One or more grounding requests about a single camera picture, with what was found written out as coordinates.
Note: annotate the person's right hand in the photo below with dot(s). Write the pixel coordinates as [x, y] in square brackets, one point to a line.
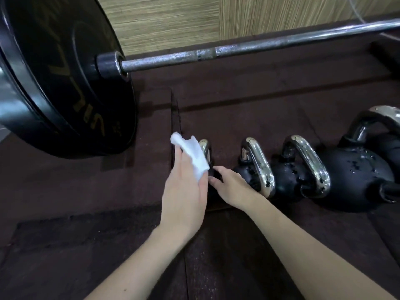
[234, 190]

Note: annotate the person's left hand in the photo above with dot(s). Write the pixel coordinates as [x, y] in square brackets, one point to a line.
[182, 199]

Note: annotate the person's left thumb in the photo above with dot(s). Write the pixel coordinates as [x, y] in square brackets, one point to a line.
[204, 182]

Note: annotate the person's right thumb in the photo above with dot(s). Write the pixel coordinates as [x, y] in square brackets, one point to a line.
[215, 182]

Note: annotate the white tissue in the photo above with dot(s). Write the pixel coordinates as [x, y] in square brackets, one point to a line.
[195, 156]

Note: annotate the person's left forearm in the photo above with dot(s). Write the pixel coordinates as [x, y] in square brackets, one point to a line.
[147, 265]

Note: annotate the person's right forearm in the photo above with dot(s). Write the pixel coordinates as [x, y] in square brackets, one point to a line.
[306, 256]

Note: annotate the steel barbell bar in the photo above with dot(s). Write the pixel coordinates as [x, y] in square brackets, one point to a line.
[250, 46]

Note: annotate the black rubber weight plate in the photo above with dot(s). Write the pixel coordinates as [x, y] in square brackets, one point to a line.
[59, 74]

